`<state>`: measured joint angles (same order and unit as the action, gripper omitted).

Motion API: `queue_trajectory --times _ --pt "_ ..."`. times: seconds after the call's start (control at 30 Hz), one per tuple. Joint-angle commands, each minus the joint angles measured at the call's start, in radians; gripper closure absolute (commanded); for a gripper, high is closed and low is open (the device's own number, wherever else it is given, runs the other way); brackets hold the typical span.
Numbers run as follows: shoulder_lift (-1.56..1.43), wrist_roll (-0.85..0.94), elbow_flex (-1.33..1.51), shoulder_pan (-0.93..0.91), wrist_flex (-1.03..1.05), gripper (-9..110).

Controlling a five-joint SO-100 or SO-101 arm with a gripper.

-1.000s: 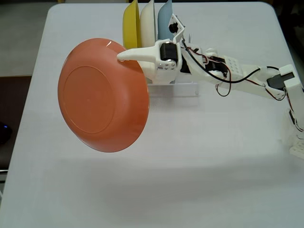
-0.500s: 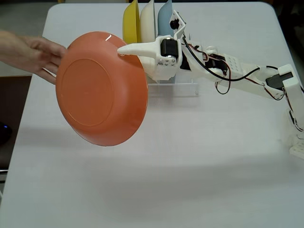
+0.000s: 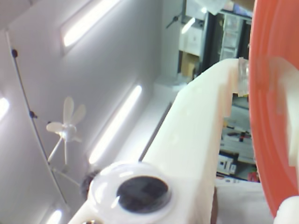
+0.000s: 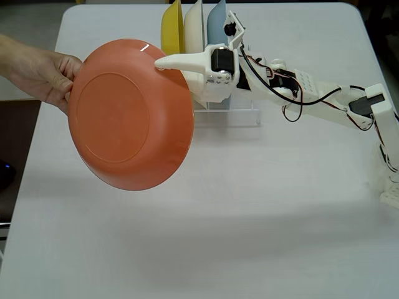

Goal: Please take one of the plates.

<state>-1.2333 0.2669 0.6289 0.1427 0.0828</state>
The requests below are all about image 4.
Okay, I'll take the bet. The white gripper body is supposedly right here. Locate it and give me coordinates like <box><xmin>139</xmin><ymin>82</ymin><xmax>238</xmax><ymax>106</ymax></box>
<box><xmin>206</xmin><ymin>42</ymin><xmax>254</xmax><ymax>92</ymax></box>

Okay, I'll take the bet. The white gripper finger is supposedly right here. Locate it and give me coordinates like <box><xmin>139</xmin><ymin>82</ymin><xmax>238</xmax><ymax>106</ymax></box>
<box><xmin>181</xmin><ymin>70</ymin><xmax>233</xmax><ymax>104</ymax></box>
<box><xmin>154</xmin><ymin>46</ymin><xmax>233</xmax><ymax>84</ymax></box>

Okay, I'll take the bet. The orange plate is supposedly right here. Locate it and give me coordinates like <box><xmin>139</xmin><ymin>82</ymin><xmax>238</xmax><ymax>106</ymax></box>
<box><xmin>67</xmin><ymin>38</ymin><xmax>196</xmax><ymax>191</ymax></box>

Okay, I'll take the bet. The person's bare forearm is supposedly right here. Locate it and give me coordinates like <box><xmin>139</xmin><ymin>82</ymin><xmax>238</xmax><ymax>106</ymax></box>
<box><xmin>0</xmin><ymin>32</ymin><xmax>15</xmax><ymax>78</ymax></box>

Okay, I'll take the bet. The person's bare hand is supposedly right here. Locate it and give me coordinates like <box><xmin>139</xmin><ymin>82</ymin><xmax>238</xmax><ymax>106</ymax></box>
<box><xmin>11</xmin><ymin>38</ymin><xmax>84</xmax><ymax>115</ymax></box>

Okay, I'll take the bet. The cream white plate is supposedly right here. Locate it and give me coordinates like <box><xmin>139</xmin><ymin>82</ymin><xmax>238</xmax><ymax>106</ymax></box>
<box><xmin>183</xmin><ymin>0</ymin><xmax>208</xmax><ymax>56</ymax></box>

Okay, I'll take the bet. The light blue plate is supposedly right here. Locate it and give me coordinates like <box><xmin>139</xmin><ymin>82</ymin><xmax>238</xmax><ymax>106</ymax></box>
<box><xmin>206</xmin><ymin>0</ymin><xmax>232</xmax><ymax>110</ymax></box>

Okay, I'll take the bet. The yellow plate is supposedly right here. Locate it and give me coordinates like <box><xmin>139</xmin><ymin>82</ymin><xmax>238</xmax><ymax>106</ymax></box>
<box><xmin>161</xmin><ymin>0</ymin><xmax>185</xmax><ymax>59</ymax></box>

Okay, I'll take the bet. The black computer mouse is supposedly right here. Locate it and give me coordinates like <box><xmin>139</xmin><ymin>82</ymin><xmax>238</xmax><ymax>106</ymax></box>
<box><xmin>0</xmin><ymin>159</ymin><xmax>17</xmax><ymax>190</ymax></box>

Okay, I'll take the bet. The white wire dish rack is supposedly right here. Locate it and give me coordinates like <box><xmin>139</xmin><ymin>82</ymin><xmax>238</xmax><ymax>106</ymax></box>
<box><xmin>193</xmin><ymin>98</ymin><xmax>261</xmax><ymax>128</ymax></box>

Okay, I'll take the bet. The black servo cable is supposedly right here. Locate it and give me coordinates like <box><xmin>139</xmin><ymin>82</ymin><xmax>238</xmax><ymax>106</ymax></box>
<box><xmin>238</xmin><ymin>46</ymin><xmax>365</xmax><ymax>123</ymax></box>

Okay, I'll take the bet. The wrist camera on white bracket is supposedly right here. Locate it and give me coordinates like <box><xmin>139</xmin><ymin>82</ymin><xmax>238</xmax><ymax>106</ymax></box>
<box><xmin>222</xmin><ymin>10</ymin><xmax>247</xmax><ymax>50</ymax></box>

